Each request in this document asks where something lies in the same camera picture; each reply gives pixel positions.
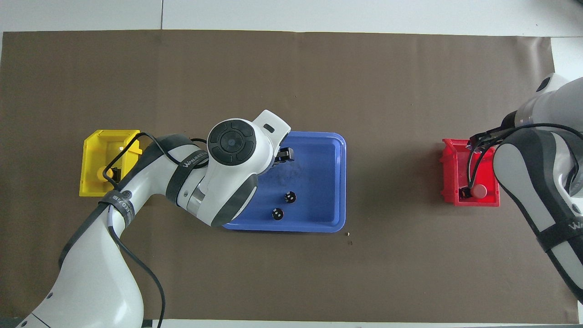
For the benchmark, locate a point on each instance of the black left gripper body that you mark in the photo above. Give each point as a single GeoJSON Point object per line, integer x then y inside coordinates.
{"type": "Point", "coordinates": [274, 161]}

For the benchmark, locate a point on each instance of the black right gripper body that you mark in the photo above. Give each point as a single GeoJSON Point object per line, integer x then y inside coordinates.
{"type": "Point", "coordinates": [510, 123]}

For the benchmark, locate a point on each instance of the red push button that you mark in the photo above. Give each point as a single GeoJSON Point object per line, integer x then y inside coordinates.
{"type": "Point", "coordinates": [479, 191]}

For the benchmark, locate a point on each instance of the yellow push button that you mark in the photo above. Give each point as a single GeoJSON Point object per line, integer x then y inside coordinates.
{"type": "Point", "coordinates": [102, 173]}

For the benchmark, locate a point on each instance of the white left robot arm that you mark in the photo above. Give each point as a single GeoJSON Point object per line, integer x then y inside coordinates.
{"type": "Point", "coordinates": [91, 273]}

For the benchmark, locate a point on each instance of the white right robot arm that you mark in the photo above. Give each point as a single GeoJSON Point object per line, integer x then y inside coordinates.
{"type": "Point", "coordinates": [524, 173]}

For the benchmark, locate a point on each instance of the red plastic bin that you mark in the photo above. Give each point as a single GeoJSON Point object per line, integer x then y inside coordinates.
{"type": "Point", "coordinates": [455, 168]}

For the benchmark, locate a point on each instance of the blue plastic tray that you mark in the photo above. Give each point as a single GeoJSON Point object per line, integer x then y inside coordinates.
{"type": "Point", "coordinates": [319, 191]}

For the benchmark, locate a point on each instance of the brown paper table mat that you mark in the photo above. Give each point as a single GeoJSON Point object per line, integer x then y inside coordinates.
{"type": "Point", "coordinates": [291, 273]}

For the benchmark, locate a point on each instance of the yellow plastic bin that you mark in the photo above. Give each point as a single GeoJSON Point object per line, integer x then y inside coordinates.
{"type": "Point", "coordinates": [91, 155]}

